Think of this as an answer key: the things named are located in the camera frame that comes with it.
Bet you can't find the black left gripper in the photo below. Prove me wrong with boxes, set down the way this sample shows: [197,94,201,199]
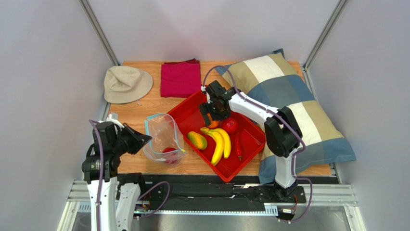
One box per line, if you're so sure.
[112,123,152,155]

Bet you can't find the magenta folded cloth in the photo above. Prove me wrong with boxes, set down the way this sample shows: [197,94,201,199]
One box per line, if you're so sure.
[160,59,201,98]

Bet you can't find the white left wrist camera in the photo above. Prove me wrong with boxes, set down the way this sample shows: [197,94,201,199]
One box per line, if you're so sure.
[105,113,124,128]

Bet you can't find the clear zip top bag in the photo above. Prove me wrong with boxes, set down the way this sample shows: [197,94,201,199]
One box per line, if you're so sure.
[143,113,187,167]

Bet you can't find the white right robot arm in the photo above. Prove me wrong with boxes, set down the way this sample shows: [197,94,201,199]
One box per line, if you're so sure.
[199,80,303,197]

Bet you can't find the yellow green fake mango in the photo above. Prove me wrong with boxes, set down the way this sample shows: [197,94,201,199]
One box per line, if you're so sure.
[187,131,207,150]

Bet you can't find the small red fake fruit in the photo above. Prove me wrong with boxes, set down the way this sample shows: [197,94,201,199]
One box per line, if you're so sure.
[163,147,177,165]

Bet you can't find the red fake apple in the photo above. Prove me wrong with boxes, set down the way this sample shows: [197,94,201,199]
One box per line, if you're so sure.
[221,117,239,134]

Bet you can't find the plaid checkered pillow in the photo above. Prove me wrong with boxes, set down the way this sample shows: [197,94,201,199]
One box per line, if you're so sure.
[215,48,357,185]

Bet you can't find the yellow fake banana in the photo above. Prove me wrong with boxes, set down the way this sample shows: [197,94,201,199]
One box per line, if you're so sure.
[200,128,232,166]

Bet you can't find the beige bucket hat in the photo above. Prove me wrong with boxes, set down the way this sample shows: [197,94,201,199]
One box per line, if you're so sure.
[103,66,154,104]

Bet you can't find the purple fake eggplant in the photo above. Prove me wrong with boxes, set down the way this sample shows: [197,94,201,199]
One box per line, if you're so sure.
[234,132,243,161]

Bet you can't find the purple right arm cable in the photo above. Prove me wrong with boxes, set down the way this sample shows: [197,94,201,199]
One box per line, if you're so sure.
[202,65,313,224]

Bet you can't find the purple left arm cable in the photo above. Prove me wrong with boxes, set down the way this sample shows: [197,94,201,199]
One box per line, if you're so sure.
[89,119,172,231]

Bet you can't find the red plastic tray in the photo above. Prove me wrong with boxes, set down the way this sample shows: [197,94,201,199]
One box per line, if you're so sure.
[167,90,267,183]

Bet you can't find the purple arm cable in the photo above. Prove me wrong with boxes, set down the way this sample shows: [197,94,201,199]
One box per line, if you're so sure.
[89,119,172,231]
[202,65,313,224]

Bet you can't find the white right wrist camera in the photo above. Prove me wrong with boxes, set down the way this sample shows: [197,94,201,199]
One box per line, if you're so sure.
[201,85,211,103]

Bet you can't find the orange fake fruit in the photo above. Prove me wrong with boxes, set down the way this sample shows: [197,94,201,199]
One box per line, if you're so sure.
[207,120,220,129]

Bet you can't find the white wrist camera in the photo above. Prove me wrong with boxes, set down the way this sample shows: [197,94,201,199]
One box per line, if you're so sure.
[201,85,211,103]
[105,113,124,128]

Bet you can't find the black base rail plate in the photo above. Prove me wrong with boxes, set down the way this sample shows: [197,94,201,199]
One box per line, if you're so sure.
[112,173,307,214]

